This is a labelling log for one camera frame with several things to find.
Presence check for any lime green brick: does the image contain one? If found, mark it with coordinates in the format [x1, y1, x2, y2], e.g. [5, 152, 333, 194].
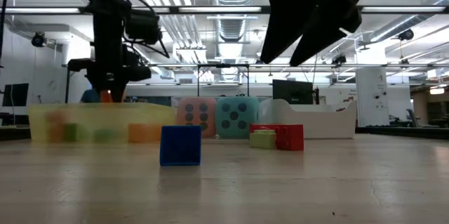
[65, 122, 80, 143]

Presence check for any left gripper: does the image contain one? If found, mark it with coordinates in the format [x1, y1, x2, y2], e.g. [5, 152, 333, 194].
[67, 46, 152, 103]

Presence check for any black monitor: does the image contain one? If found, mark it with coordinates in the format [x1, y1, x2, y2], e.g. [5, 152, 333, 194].
[1, 83, 30, 107]
[272, 79, 314, 106]

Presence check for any white plastic bin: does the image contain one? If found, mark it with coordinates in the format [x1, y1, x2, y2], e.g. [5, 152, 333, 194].
[260, 98, 358, 140]

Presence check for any blue toy block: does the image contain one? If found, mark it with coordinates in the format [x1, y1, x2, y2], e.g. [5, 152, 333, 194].
[159, 125, 203, 167]

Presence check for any black ceiling spotlight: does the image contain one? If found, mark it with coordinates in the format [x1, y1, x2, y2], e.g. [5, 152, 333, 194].
[30, 31, 47, 48]
[397, 28, 415, 42]
[331, 52, 348, 67]

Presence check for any orange foam die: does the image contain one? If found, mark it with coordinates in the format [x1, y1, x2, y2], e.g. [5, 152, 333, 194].
[175, 97, 217, 139]

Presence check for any person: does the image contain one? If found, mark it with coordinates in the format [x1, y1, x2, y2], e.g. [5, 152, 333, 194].
[79, 88, 102, 105]

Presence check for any white pillar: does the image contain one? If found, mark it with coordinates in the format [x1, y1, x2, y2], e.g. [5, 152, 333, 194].
[355, 66, 391, 125]

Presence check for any small red brick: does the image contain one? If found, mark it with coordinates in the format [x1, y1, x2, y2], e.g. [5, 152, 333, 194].
[275, 124, 305, 152]

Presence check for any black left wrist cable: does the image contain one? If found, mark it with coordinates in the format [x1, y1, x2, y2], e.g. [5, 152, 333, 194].
[121, 0, 172, 60]

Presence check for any yellow translucent bin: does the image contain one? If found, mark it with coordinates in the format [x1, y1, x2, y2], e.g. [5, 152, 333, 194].
[27, 103, 177, 144]

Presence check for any light green small brick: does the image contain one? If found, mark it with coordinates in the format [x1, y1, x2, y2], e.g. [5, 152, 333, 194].
[249, 129, 277, 150]

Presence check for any teal foam die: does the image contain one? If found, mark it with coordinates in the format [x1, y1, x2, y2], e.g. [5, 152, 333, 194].
[215, 96, 261, 140]

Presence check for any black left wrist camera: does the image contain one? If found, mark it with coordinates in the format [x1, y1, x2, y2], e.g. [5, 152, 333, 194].
[123, 8, 165, 46]

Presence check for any long background rail frame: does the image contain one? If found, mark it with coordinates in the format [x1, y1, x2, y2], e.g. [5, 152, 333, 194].
[62, 62, 449, 106]

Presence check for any large orange toy block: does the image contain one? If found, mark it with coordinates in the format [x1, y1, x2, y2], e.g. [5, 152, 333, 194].
[128, 122, 162, 143]

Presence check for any orange toy brick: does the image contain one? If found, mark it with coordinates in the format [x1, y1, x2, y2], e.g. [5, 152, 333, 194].
[100, 89, 114, 104]

